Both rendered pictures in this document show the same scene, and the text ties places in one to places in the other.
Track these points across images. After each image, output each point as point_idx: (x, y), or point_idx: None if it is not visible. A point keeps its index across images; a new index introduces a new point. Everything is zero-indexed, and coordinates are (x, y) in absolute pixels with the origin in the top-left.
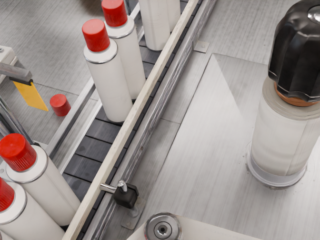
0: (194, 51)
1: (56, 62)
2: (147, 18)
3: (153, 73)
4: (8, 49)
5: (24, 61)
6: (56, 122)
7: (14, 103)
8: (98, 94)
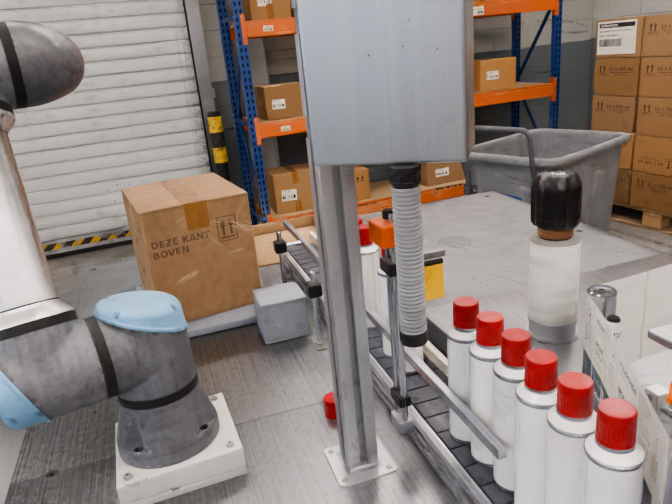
0: None
1: (273, 392)
2: (371, 289)
3: None
4: (221, 394)
5: (235, 408)
6: None
7: (275, 437)
8: None
